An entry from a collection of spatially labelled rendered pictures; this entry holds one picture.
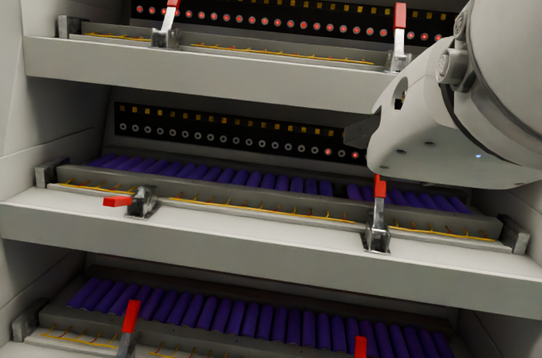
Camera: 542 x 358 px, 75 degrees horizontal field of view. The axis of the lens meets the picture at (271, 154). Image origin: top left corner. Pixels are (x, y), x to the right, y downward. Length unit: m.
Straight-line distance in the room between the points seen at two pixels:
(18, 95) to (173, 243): 0.25
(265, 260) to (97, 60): 0.29
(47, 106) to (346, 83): 0.38
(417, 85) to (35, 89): 0.45
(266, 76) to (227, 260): 0.21
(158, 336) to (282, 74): 0.36
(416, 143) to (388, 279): 0.24
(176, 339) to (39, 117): 0.33
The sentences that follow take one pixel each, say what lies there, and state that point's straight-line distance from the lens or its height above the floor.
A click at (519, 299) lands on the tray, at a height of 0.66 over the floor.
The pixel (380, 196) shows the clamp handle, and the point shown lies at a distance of 0.41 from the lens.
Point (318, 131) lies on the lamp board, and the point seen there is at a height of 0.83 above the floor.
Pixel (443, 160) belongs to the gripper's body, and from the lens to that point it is 0.21.
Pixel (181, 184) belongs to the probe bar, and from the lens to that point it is 0.46.
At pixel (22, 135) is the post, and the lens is 0.52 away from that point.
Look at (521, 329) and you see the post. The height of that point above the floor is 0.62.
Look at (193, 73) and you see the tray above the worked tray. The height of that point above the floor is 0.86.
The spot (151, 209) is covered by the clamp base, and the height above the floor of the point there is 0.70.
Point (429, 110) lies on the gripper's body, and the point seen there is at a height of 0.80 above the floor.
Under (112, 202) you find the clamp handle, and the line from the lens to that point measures 0.37.
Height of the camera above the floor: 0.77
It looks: 2 degrees up
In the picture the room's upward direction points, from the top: 7 degrees clockwise
